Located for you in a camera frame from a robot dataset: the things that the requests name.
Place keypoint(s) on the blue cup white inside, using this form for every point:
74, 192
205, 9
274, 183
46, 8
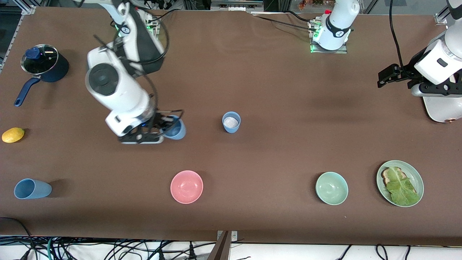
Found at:
231, 122

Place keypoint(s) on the yellow lemon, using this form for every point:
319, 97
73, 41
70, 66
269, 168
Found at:
13, 135

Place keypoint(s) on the grey metal box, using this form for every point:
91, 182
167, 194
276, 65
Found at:
236, 4

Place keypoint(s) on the pink bowl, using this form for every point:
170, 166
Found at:
186, 187

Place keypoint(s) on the pale green plate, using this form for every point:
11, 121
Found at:
415, 177

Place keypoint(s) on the green lettuce leaf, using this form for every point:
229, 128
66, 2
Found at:
402, 189

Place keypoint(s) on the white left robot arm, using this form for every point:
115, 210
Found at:
339, 18

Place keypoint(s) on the glass lid blue knob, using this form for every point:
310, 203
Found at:
41, 61

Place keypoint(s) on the dark metal post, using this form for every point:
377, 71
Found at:
220, 249

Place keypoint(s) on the pale green bowl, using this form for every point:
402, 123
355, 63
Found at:
331, 188

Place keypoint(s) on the dark blue saucepan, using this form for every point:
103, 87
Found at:
59, 72

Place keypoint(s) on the white toaster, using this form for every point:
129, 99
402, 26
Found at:
442, 108

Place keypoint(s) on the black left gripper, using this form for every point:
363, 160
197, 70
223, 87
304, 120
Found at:
406, 72

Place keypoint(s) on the aluminium frame profile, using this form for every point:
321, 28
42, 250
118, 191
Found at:
442, 18
21, 14

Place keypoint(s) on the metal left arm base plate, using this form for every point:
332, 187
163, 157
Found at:
325, 51

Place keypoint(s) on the slice of toast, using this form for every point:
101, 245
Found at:
387, 176

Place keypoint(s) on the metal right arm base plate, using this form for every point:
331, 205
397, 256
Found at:
156, 27

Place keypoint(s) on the metal table edge bracket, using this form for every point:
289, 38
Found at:
234, 236

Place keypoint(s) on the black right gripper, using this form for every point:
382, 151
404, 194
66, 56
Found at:
159, 120

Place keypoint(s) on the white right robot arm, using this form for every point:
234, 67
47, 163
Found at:
119, 90

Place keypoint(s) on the plain blue cup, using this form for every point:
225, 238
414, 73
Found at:
178, 133
34, 189

